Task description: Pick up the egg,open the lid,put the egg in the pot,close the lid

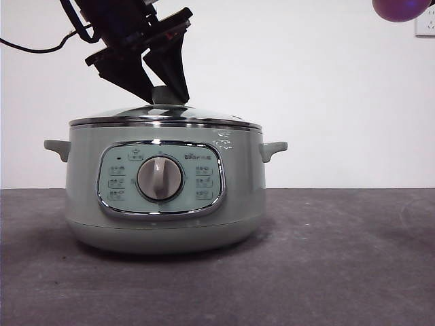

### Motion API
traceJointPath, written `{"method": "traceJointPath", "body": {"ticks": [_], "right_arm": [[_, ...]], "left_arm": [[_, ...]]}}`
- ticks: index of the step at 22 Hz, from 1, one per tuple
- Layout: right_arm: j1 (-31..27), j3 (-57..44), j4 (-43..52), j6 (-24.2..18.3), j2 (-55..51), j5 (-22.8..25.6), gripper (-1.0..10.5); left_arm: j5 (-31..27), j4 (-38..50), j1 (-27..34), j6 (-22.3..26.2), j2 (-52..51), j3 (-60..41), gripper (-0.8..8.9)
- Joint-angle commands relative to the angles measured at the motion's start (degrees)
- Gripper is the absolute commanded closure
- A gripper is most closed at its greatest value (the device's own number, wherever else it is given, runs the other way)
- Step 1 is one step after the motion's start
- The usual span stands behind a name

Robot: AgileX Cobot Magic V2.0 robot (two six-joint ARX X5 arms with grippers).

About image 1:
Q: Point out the glass lid with green knob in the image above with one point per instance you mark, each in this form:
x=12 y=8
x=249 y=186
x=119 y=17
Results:
x=136 y=113

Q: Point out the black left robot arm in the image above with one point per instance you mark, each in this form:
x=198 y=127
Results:
x=108 y=17

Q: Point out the white wall socket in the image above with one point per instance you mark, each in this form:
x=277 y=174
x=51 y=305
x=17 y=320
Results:
x=426 y=25

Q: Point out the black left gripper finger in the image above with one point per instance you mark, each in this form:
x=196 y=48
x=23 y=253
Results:
x=129 y=76
x=171 y=68

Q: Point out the pale green electric pot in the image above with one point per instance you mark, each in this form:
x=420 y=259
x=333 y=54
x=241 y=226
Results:
x=163 y=224

